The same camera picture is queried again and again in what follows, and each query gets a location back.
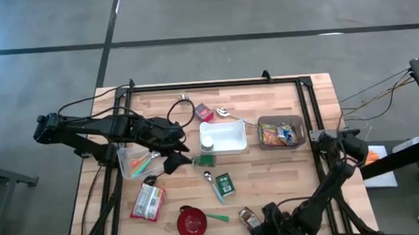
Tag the brown spice packet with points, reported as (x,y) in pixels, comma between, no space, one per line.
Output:
(249,217)

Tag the small glass jar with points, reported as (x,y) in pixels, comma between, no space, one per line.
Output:
(183,96)

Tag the white plastic tub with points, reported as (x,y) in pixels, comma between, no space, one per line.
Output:
(408,144)

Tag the yellow pink noodle packet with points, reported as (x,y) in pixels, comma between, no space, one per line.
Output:
(269,135)

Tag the white paper sheet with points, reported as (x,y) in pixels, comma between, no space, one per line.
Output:
(381,181)

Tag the clear plastic container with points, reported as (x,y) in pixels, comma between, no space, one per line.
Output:
(124,155)

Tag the orange object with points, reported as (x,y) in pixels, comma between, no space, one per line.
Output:
(373,156)

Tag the black metal table frame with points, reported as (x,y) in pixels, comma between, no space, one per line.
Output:
(211,84)

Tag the red and black bowl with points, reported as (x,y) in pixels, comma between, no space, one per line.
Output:
(191,223)

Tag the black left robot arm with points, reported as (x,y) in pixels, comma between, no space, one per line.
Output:
(86,128)

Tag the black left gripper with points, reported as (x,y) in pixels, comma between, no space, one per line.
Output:
(167,138)

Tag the white plastic bin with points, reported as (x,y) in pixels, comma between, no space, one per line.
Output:
(229,136)

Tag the clear bin of snacks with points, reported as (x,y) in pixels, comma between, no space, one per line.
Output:
(299,130)

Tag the blue white snack bag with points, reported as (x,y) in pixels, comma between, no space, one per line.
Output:
(287,134)

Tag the black metal spoon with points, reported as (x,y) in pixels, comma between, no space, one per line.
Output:
(150,179)

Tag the grey metal mount plate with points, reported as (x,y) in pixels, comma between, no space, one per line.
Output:
(314,134)

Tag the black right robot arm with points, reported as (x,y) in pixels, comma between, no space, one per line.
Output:
(330,186)

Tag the grey side table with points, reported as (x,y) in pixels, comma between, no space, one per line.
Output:
(5,177)

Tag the silver metal spoon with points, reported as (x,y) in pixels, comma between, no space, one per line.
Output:
(222,112)

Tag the red white snack packet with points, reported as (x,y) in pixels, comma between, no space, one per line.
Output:
(147,202)

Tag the green rectangular packet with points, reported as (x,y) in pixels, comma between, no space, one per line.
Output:
(205,160)

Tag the white-capped spice jar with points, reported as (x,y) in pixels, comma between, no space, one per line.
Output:
(207,142)

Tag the green spice tin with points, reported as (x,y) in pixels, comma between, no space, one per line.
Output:
(225,184)

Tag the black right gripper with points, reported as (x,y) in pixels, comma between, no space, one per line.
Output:
(276,222)

